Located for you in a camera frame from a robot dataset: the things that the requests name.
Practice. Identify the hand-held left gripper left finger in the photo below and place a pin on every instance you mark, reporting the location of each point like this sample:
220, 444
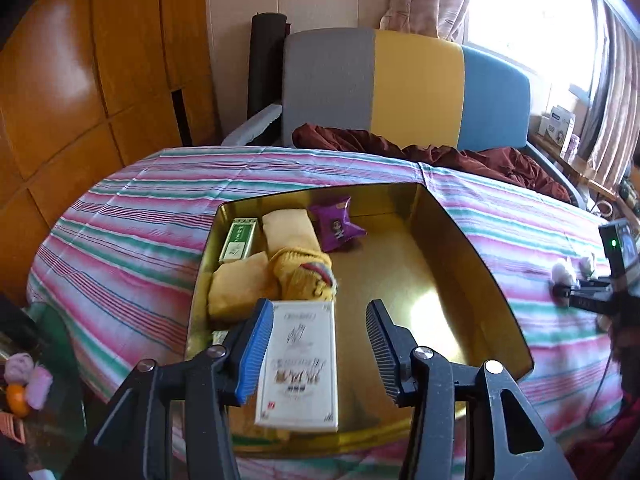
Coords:
252, 350

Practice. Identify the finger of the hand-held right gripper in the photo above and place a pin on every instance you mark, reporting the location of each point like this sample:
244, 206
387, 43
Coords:
592, 302
585, 287

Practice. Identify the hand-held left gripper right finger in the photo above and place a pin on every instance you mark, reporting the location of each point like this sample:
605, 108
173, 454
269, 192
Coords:
385, 345

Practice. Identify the white sock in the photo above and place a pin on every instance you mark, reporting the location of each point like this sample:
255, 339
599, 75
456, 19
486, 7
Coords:
562, 272

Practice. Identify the white cardboard box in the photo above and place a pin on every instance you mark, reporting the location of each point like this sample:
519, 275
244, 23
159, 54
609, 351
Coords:
300, 370

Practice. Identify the yellow sponge block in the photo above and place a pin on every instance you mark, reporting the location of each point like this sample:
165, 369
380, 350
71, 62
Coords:
240, 285
290, 230

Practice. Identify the gold metal tin box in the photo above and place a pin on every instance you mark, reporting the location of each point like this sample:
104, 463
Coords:
400, 280

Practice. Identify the yellow sock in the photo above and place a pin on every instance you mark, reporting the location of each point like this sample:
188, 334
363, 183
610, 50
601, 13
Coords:
300, 270

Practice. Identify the green and white small box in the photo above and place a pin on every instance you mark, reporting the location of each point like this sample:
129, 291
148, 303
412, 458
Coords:
239, 240

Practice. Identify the purple snack packet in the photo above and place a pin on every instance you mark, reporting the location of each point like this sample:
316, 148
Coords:
335, 222

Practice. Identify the wooden desk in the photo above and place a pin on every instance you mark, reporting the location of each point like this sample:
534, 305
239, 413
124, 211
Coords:
585, 172

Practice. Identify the purple package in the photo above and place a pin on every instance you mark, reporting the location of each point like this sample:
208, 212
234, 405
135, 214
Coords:
571, 146

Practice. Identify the white appliance box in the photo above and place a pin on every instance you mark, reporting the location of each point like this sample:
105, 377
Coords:
557, 122

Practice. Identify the striped bed sheet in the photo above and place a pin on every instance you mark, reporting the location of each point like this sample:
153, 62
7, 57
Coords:
150, 210

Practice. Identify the maroon blanket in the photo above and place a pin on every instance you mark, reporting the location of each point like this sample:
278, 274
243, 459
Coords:
450, 160

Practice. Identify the glass side table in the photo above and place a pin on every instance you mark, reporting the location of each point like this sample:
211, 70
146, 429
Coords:
50, 440

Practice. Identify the pale pink soft bundle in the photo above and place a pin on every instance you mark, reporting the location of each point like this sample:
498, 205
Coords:
17, 367

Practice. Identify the orange fruit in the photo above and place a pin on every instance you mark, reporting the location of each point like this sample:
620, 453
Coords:
17, 400

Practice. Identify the grey yellow blue headboard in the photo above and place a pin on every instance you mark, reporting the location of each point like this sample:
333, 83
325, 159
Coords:
415, 85

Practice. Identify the bright window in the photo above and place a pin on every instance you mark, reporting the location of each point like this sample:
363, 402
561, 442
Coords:
530, 15

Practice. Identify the wooden wardrobe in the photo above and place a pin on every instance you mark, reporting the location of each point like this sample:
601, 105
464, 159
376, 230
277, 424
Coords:
75, 85

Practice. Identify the grey bed side rail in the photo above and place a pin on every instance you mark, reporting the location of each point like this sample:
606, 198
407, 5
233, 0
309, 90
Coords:
250, 127
550, 160

